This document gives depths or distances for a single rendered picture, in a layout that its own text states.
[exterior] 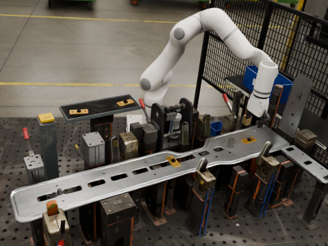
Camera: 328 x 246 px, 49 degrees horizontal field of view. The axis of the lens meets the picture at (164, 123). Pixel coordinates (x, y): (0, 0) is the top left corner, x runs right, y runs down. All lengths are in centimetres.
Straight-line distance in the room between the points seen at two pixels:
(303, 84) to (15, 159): 163
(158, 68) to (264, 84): 58
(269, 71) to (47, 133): 105
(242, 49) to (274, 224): 89
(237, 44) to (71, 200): 100
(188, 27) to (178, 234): 99
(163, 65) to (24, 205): 100
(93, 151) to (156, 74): 62
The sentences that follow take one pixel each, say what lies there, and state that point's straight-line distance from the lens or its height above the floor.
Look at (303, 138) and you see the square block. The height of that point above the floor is 105.
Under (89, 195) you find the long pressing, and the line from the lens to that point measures 150.
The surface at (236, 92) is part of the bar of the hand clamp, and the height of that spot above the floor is 121.
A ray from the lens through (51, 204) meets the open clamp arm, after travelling 133.
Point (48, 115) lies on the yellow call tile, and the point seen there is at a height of 116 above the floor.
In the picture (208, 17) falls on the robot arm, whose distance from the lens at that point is 175.
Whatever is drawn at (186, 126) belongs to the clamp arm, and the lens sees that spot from 179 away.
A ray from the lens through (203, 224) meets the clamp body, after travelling 175.
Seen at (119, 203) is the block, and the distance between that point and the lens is 142.
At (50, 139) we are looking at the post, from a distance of 172.
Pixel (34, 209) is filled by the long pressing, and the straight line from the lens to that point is 147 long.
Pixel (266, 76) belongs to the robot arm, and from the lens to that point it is 172.
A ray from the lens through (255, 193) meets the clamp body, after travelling 189.
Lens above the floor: 203
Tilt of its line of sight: 32 degrees down
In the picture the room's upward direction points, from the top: 6 degrees clockwise
